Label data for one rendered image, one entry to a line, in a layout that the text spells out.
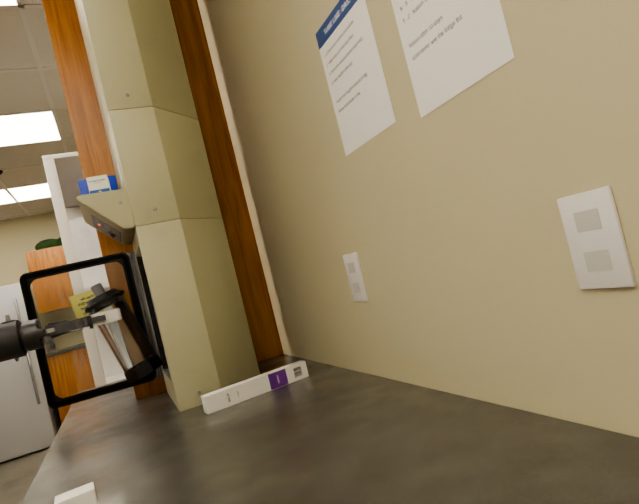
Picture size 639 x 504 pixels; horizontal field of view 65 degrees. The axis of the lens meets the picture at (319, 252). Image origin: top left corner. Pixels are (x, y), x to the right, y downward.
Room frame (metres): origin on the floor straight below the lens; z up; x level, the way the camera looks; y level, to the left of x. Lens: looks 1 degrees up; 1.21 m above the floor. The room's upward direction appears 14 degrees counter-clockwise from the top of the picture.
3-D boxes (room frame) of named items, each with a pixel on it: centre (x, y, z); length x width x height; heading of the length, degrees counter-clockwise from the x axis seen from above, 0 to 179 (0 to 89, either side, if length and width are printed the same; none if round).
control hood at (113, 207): (1.36, 0.54, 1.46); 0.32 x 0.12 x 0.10; 23
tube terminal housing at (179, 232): (1.43, 0.37, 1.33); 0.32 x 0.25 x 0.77; 23
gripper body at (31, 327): (1.26, 0.72, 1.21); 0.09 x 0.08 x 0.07; 113
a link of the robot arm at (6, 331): (1.23, 0.79, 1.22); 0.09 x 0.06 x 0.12; 23
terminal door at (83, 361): (1.47, 0.71, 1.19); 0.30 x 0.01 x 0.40; 105
